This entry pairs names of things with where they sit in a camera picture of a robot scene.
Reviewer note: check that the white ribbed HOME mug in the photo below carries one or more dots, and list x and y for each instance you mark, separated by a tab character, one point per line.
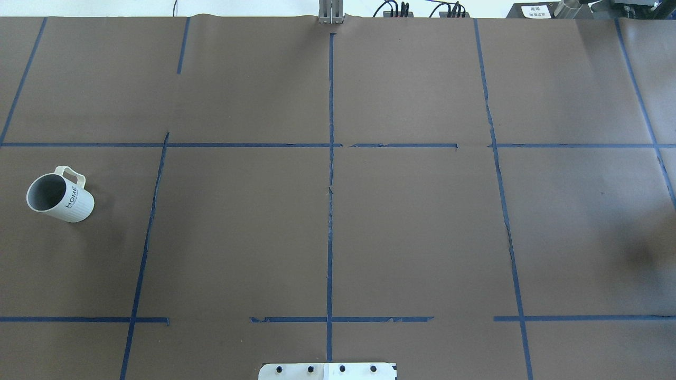
61	195

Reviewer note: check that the metal cylinder cup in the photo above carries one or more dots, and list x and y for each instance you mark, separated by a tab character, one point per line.
567	9

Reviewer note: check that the brown paper table mat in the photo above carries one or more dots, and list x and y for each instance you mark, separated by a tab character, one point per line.
465	199

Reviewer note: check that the black power strip left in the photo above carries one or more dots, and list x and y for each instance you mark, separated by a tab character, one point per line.
396	9

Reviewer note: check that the black power strip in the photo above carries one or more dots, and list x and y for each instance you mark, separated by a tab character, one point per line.
450	10
396	9

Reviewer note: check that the black power strip right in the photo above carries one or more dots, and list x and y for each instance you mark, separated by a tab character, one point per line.
450	10

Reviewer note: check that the grey box with label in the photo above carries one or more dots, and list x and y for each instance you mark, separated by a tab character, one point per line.
533	10

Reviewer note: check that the aluminium frame post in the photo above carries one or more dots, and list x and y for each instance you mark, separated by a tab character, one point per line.
330	12

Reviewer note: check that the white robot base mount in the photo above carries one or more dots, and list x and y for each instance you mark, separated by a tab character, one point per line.
381	370

